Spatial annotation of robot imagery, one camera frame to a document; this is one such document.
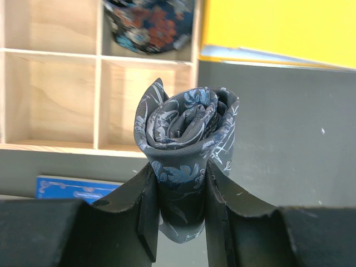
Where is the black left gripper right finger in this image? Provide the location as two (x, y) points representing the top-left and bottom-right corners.
(205, 161), (355, 266)

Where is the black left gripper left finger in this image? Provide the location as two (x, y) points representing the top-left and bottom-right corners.
(1, 164), (159, 266)

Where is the grey blue patterned tie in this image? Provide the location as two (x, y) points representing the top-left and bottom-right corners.
(133, 79), (239, 244)

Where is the blue Animal Farm book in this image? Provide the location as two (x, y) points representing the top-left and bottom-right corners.
(36, 175), (123, 204)

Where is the wooden compartment tray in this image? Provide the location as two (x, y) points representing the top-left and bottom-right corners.
(1, 1), (202, 158)

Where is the floral rolled tie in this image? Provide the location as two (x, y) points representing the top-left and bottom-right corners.
(103, 0), (195, 55)

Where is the yellow ring binder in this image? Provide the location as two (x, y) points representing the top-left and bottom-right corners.
(200, 1), (355, 70)

